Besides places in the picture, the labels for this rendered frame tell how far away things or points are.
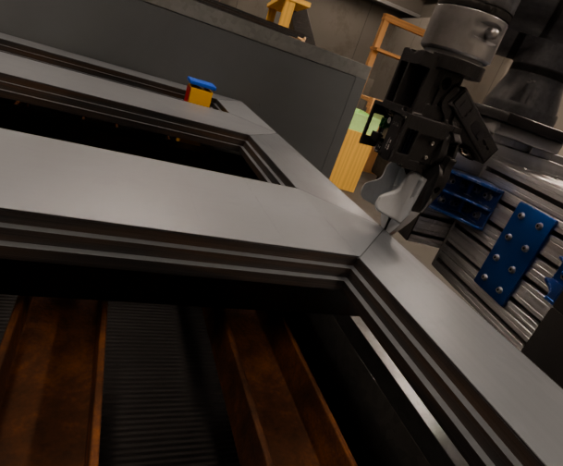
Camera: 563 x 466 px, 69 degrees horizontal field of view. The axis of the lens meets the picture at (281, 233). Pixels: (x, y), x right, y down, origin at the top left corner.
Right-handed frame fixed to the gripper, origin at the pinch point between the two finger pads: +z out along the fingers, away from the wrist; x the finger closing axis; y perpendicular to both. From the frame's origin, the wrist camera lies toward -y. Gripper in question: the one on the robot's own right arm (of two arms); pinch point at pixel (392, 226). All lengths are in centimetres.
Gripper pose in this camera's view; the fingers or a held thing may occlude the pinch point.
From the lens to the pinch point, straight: 54.5
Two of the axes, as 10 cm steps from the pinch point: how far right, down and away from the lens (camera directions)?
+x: 3.1, 4.7, -8.2
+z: -3.0, 8.7, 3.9
